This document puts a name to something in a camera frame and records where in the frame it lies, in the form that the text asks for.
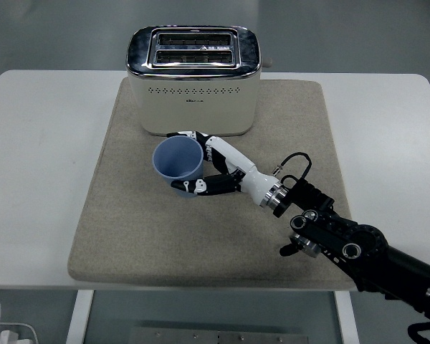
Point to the blue plastic cup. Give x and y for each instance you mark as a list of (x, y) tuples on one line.
[(175, 157)]

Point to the white power strip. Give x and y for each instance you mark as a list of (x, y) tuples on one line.
[(7, 336)]

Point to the white table leg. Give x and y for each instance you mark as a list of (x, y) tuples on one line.
[(79, 315), (347, 315)]

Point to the grey metal plate with screws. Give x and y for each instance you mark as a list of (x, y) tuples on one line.
[(218, 337)]

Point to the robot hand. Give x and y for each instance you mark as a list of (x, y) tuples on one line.
[(258, 182)]

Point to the cream and chrome toaster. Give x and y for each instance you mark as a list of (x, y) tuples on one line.
[(195, 114)]

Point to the beige fabric mat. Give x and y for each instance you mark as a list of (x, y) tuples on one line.
[(165, 243)]

